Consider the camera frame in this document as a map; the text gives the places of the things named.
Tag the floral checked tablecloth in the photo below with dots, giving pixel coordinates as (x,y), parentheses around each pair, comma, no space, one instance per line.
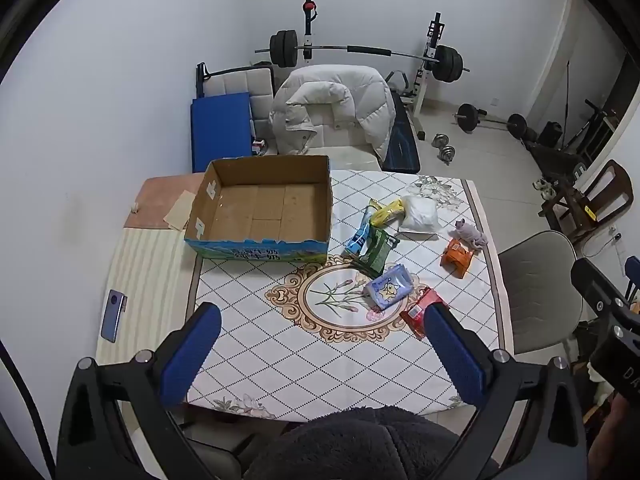
(300,355)

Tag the dark grey fleece clothing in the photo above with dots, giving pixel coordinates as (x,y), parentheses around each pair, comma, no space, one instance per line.
(370,447)

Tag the yellow packet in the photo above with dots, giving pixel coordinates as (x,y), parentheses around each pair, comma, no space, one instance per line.
(387,211)

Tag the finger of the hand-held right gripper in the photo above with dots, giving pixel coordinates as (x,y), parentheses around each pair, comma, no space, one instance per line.
(597,290)
(633,275)

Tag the light blue cartoon packet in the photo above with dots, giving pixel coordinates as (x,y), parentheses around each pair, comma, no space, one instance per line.
(387,287)

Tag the blue folded mat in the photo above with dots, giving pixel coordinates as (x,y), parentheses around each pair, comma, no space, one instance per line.
(220,130)

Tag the long barbell with black plates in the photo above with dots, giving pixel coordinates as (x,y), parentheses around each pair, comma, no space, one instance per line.
(325,49)

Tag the white down jacket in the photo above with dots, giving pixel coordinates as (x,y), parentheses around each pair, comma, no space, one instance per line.
(330,105)

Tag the chrome dumbbell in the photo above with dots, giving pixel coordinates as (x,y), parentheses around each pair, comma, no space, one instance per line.
(440,138)
(447,153)

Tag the black bag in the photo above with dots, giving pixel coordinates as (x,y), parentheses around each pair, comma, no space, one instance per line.
(551,133)

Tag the cream striped mat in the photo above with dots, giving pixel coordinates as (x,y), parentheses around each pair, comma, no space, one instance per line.
(150,270)

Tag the grey shell chair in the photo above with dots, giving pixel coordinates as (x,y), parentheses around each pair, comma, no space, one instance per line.
(537,280)

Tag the blue smartphone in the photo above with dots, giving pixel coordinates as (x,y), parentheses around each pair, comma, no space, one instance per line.
(113,316)

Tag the white barbell rack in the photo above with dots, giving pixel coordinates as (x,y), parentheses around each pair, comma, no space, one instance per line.
(431,55)

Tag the blue and white packet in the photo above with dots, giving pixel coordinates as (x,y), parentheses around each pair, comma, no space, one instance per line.
(358,240)

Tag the red snack packet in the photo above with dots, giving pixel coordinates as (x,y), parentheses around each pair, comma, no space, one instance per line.
(414,316)

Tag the black weight bench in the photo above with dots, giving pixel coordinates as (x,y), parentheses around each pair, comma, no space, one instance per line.
(402,140)

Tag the dark wooden chair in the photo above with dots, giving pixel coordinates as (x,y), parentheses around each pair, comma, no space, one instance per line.
(595,200)

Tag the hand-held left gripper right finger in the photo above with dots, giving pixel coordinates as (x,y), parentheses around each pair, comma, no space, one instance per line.
(456,360)

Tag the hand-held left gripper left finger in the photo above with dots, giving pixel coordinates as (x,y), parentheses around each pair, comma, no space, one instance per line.
(192,355)

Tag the person's right forearm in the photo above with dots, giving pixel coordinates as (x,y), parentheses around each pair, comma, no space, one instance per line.
(615,440)

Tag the green snack packet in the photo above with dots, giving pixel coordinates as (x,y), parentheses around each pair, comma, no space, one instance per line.
(376,252)

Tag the orange packet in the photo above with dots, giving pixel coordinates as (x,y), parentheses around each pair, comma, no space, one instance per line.
(457,257)

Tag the small red white box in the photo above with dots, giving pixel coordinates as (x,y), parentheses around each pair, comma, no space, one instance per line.
(258,146)

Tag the cardboard box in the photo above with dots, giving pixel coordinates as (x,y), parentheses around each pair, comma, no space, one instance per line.
(260,210)

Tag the white padded chair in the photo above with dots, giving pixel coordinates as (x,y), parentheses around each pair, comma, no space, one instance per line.
(240,85)

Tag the short barbell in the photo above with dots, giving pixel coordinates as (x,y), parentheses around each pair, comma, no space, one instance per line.
(487,121)

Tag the pink grey plush toy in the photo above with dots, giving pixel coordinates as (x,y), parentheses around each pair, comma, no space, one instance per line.
(467,234)

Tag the beige paper sheets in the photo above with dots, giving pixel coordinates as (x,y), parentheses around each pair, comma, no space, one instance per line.
(178,215)

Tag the white soft packet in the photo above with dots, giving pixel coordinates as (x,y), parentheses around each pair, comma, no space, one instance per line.
(419,214)

